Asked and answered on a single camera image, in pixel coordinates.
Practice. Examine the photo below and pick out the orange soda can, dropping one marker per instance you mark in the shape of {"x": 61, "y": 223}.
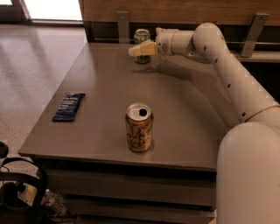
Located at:
{"x": 139, "y": 124}

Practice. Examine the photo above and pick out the left metal bracket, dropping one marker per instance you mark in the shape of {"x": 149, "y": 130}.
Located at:
{"x": 123, "y": 27}

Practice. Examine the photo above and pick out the grey drawer cabinet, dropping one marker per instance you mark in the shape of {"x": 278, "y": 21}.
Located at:
{"x": 89, "y": 162}

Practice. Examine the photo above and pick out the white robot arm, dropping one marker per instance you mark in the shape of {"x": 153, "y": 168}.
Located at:
{"x": 248, "y": 162}

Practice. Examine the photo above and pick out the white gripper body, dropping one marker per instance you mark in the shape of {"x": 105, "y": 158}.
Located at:
{"x": 164, "y": 42}

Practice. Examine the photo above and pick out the blue rxbar wrapper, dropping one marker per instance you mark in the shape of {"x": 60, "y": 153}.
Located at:
{"x": 68, "y": 107}

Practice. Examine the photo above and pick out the black bag with strap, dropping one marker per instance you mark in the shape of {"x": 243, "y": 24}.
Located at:
{"x": 14, "y": 210}

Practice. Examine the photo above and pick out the wooden wall panel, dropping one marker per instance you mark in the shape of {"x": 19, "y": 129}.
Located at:
{"x": 220, "y": 12}

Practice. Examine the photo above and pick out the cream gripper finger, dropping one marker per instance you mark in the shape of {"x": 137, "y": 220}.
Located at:
{"x": 163, "y": 31}
{"x": 146, "y": 48}

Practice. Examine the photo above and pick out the metal bracket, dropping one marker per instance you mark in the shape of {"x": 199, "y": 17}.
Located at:
{"x": 254, "y": 30}
{"x": 123, "y": 27}

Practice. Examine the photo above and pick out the green soda can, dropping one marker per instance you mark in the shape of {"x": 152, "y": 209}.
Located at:
{"x": 140, "y": 36}

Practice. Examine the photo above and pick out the right metal bracket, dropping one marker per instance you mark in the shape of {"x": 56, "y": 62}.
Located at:
{"x": 254, "y": 30}

